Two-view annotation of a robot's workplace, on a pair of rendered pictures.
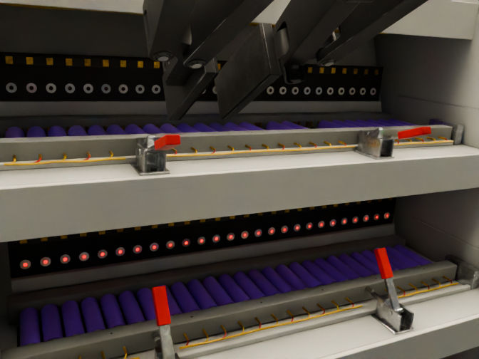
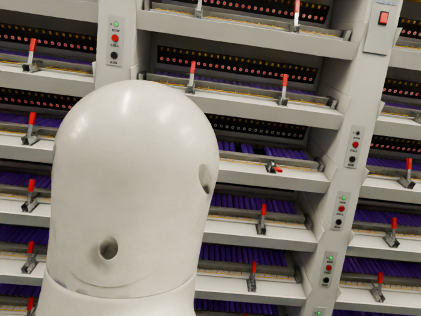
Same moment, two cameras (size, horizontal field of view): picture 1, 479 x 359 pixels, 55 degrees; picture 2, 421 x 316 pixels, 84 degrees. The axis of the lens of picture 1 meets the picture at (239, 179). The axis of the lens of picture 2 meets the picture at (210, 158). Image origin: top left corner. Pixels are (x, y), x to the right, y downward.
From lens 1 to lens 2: 0.34 m
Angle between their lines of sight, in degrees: 24
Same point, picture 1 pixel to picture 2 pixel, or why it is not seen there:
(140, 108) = not seen: hidden behind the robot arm
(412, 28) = (304, 123)
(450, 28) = (325, 124)
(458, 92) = (328, 150)
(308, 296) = (233, 211)
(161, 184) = not seen: hidden behind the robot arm
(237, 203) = not seen: hidden behind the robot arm
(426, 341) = (269, 241)
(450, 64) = (330, 136)
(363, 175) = (259, 178)
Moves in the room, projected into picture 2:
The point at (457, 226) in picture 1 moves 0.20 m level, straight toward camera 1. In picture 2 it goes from (313, 204) to (282, 214)
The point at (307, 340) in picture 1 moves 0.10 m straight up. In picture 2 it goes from (225, 225) to (229, 195)
